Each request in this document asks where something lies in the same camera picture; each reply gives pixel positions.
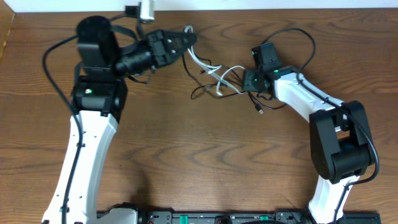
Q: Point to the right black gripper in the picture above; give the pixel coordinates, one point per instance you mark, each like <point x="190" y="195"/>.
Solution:
<point x="247" y="78"/>

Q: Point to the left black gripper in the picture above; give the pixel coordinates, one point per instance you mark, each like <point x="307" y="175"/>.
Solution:
<point x="158" y="48"/>

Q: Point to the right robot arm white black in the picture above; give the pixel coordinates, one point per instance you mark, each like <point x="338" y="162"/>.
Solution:
<point x="341" y="144"/>

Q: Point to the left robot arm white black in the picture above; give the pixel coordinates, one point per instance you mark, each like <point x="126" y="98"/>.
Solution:
<point x="110" y="55"/>

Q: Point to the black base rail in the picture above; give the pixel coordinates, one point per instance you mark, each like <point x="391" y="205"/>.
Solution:
<point x="281" y="216"/>

